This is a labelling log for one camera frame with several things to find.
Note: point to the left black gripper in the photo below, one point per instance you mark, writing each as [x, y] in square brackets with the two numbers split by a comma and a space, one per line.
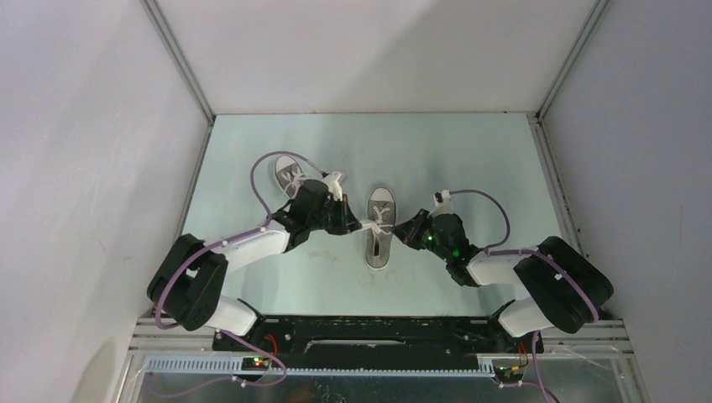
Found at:
[347, 222]

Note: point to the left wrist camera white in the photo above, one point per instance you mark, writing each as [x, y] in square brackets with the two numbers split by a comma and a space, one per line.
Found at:
[334, 181]

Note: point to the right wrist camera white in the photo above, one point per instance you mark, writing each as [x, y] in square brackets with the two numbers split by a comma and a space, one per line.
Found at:
[443, 203]

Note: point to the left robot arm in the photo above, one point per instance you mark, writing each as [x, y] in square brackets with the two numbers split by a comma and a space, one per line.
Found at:
[188, 285]

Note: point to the grey sneaker laces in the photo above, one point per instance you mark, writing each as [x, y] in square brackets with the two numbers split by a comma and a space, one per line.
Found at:
[289, 175]
[381, 216]

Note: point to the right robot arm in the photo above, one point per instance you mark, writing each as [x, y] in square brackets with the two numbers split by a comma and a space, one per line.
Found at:
[564, 289]

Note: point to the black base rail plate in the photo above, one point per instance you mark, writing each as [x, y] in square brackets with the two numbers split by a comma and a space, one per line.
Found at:
[385, 343]

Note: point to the grey sneaker tied laces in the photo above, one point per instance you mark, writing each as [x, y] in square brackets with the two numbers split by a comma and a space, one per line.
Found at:
[289, 175]

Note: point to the left controller board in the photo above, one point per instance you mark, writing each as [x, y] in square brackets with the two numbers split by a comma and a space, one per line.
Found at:
[255, 364]

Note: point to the controller board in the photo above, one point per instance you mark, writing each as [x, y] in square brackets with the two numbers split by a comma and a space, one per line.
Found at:
[255, 364]
[509, 374]

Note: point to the right controller board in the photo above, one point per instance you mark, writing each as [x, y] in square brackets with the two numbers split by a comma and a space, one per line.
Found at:
[509, 374]

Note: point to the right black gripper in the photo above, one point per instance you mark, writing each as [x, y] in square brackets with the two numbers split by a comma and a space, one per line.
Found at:
[408, 231]

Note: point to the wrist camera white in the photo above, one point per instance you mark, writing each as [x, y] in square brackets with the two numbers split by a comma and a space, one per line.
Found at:
[443, 203]
[334, 181]

